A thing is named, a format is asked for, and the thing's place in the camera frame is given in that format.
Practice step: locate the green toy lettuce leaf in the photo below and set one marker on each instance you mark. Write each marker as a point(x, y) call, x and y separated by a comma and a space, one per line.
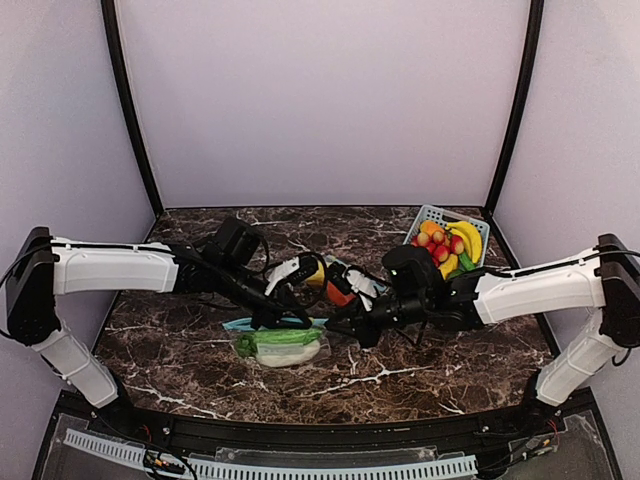
point(246, 344)

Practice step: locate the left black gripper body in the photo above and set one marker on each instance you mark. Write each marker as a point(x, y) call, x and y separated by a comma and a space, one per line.
point(273, 316)

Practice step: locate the small orange toy fruit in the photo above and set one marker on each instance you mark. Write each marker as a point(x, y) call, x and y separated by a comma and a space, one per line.
point(429, 227)

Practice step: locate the black front rail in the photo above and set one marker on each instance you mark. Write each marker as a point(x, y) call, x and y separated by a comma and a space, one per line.
point(473, 433)

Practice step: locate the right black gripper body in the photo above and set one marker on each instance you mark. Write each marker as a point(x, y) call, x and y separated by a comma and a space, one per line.
point(366, 325)

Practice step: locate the yellow toy mango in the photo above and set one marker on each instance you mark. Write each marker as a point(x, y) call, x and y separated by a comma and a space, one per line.
point(317, 279)

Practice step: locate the clear zip bag blue zipper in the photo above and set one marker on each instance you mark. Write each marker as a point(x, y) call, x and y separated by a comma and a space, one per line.
point(331, 259)

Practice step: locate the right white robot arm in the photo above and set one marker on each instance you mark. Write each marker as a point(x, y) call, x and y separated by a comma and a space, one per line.
point(604, 279)

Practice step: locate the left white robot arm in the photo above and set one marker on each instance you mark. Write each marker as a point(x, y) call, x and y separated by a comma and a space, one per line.
point(47, 267)

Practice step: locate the white slotted cable duct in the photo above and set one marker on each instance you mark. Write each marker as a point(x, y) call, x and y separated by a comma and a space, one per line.
point(228, 463)

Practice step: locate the green toy vegetable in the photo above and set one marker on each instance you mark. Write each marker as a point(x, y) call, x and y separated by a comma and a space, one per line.
point(456, 265)

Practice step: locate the light blue perforated basket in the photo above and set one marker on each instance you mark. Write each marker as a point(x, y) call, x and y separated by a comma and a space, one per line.
point(442, 217)

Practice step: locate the left black frame post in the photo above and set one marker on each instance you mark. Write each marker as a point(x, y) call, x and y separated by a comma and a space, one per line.
point(127, 105)

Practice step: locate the right black frame post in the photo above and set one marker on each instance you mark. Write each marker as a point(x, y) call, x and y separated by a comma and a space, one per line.
point(519, 102)

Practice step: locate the white toy radish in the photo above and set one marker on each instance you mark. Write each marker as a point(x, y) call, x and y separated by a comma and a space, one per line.
point(285, 355)

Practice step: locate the black frame post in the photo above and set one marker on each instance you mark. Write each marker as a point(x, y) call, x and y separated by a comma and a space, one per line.
point(519, 102)
point(127, 105)

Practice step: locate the yellow toy banana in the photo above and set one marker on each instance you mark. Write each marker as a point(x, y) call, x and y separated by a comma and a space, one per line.
point(472, 239)

